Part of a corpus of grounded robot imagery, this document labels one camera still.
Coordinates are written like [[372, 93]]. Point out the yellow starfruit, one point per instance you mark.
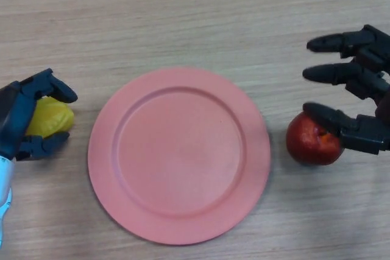
[[53, 117]]

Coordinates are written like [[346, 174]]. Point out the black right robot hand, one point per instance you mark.
[[368, 56]]

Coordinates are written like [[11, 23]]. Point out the pink round plate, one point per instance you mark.
[[179, 156]]

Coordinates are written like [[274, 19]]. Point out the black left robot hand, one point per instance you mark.
[[15, 114]]

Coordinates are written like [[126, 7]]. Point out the red apple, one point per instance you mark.
[[307, 144]]

